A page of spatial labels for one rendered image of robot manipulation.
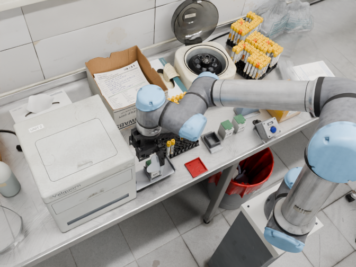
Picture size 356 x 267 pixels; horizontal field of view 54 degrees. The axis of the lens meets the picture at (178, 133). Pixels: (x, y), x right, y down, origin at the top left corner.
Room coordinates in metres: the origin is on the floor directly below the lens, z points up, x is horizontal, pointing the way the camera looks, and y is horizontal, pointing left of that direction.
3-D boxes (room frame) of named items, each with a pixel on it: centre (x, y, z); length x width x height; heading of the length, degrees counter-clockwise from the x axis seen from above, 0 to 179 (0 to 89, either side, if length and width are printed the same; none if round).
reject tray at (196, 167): (0.66, -0.09, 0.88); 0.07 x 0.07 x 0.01; 38
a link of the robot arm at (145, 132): (0.58, 0.09, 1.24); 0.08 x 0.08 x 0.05
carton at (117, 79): (0.95, 0.24, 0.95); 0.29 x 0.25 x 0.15; 38
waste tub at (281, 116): (1.03, -0.44, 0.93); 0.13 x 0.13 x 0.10; 37
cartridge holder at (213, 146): (0.79, -0.14, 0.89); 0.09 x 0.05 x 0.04; 35
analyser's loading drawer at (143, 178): (0.58, 0.09, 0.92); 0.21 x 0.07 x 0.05; 128
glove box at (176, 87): (1.05, 0.08, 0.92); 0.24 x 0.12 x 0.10; 38
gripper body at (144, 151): (0.57, 0.09, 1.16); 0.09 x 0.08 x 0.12; 128
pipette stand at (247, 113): (0.98, -0.29, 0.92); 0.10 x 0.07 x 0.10; 123
